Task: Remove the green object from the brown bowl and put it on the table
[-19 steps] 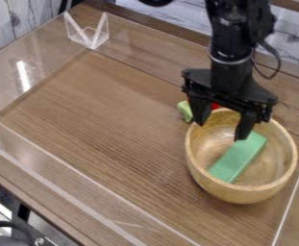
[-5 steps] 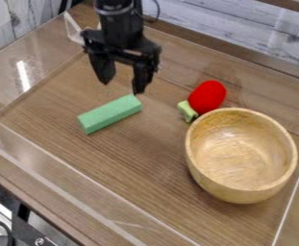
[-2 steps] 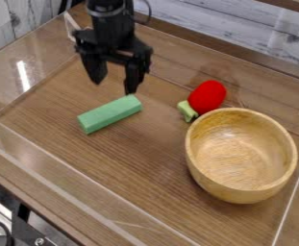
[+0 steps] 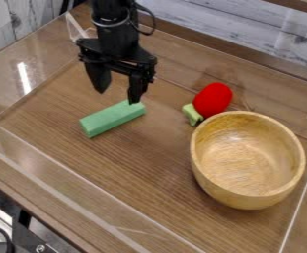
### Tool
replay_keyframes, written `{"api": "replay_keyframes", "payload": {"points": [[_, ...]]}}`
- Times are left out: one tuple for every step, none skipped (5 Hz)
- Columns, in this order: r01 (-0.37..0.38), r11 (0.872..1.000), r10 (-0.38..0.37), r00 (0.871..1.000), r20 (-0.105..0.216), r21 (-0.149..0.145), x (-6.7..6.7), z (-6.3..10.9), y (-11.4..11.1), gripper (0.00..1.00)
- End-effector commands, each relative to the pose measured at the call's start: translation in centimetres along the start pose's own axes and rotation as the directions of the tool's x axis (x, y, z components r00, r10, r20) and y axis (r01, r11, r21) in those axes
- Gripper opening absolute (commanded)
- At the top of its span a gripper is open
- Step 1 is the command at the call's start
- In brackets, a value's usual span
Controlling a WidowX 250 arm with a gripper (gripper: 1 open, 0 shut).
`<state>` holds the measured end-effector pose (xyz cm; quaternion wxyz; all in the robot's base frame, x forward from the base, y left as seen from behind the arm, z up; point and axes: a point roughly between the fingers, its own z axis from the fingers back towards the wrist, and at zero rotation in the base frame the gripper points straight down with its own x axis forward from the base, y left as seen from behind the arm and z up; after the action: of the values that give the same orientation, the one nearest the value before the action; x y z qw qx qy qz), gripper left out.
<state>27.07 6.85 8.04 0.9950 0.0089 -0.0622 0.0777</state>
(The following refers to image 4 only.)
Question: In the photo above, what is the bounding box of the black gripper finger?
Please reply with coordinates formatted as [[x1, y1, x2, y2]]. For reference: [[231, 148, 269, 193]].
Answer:
[[128, 72, 149, 104], [84, 63, 110, 94]]

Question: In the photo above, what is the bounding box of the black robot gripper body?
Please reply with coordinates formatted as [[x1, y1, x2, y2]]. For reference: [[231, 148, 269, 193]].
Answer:
[[74, 21, 157, 84]]

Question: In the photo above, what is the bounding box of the green rectangular block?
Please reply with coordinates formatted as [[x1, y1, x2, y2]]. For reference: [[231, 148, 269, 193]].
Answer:
[[78, 101, 146, 138]]

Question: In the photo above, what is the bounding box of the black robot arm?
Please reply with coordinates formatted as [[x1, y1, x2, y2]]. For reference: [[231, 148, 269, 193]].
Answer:
[[74, 0, 156, 104]]

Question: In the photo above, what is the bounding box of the light wooden bowl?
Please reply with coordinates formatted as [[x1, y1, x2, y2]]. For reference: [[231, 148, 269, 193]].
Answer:
[[189, 111, 305, 210]]

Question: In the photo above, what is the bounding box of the small green block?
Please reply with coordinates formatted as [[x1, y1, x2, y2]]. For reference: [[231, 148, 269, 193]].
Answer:
[[181, 104, 203, 127]]

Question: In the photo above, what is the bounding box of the red plush ball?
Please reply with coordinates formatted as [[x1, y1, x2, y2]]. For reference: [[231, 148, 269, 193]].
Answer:
[[192, 82, 232, 119]]

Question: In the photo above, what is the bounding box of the clear acrylic front barrier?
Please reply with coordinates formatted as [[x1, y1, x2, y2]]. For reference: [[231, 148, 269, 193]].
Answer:
[[0, 126, 204, 253]]

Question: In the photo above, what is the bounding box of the black table leg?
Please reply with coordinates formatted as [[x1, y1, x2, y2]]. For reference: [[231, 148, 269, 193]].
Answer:
[[12, 209, 32, 238]]

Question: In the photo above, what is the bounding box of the clear acrylic corner bracket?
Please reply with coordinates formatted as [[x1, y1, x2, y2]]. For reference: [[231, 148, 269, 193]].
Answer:
[[64, 13, 96, 42]]

